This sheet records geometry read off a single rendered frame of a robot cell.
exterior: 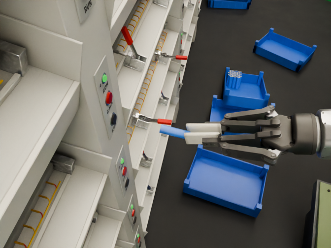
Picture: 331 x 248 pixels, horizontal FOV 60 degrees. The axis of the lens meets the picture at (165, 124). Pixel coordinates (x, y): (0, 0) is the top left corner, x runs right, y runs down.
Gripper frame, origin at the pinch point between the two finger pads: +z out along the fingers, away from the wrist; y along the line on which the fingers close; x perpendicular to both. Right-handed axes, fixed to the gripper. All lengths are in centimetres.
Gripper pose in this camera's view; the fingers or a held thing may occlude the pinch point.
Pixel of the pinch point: (203, 133)
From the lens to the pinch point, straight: 58.4
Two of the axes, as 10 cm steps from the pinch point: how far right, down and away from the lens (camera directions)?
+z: -9.5, 0.1, 3.2
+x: 2.5, 6.7, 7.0
